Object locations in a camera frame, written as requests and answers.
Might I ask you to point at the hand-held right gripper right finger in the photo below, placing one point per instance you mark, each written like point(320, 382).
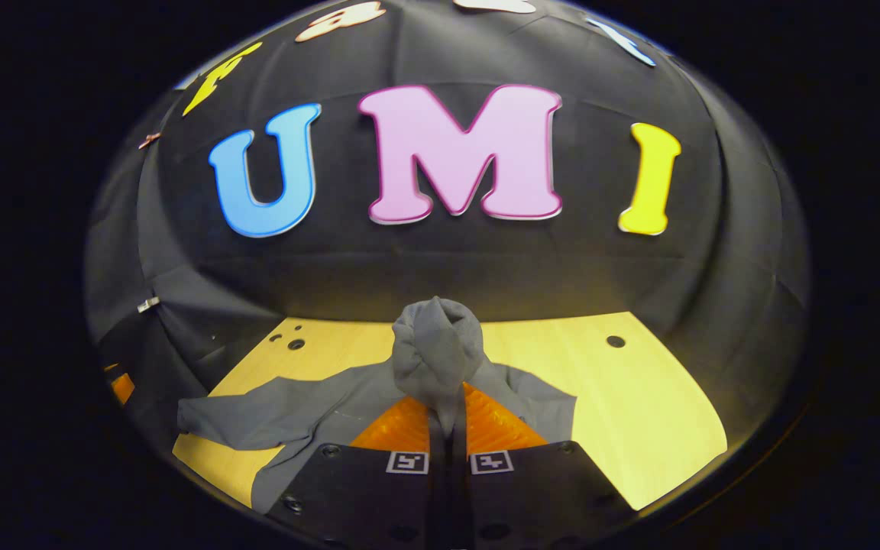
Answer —
point(532, 489)

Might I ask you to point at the grey button shirt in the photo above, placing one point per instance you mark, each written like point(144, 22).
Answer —
point(440, 344)

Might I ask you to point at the silver metal clip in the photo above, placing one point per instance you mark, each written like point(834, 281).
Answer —
point(148, 304)

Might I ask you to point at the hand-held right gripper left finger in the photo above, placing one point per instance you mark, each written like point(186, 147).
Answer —
point(363, 489)

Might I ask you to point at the black backdrop cloth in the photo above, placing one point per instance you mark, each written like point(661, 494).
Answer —
point(448, 260)

